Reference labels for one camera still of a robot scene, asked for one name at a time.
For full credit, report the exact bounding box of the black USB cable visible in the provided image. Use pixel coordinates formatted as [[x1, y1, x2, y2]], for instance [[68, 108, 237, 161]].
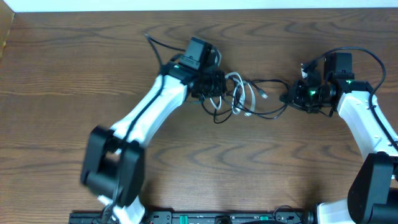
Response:
[[200, 78, 292, 124]]

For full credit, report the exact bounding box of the white USB cable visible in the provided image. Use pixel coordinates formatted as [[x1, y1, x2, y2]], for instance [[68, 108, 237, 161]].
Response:
[[208, 71, 269, 118]]

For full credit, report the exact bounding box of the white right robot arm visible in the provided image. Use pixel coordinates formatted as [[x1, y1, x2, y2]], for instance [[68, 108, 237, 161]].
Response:
[[280, 47, 397, 223]]

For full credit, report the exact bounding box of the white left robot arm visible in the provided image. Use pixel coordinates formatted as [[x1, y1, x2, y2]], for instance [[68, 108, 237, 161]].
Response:
[[80, 37, 226, 223]]

